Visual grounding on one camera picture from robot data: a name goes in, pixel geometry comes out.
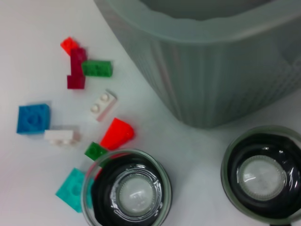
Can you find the white two-stud brick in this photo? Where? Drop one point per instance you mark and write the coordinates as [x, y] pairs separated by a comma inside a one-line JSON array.
[[103, 106]]

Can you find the dark red long brick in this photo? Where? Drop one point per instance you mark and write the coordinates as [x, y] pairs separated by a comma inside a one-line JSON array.
[[77, 68]]

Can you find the small red brick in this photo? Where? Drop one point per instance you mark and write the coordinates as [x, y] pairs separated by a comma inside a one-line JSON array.
[[68, 44]]

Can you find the green brick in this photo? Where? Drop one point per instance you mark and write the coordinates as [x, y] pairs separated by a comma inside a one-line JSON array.
[[94, 150], [97, 68]]

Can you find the glass teacup with black holder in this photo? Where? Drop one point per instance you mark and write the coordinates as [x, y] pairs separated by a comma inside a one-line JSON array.
[[258, 179], [136, 195]]

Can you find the grey perforated storage bin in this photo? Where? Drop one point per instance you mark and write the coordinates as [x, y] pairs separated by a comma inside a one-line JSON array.
[[211, 70]]

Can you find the teal square plate brick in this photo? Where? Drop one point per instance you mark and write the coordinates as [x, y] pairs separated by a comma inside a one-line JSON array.
[[70, 190]]

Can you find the blue square plate brick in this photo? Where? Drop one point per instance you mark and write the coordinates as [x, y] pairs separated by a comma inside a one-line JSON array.
[[33, 118]]

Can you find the red sloped brick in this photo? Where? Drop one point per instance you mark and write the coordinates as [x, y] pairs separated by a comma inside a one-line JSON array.
[[116, 135]]

